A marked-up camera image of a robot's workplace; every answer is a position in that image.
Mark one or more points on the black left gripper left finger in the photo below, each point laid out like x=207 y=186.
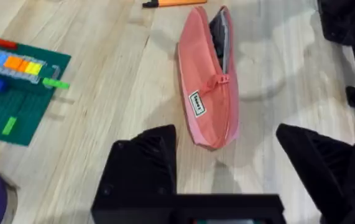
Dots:
x=140 y=168

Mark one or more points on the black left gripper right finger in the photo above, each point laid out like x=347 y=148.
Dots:
x=326 y=168

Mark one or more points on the pink zip bag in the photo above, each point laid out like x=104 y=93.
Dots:
x=206 y=84

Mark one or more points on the green board with toy blocks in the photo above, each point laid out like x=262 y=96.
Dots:
x=12 y=87

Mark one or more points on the orange pen with black cap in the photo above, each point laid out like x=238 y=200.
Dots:
x=177 y=2

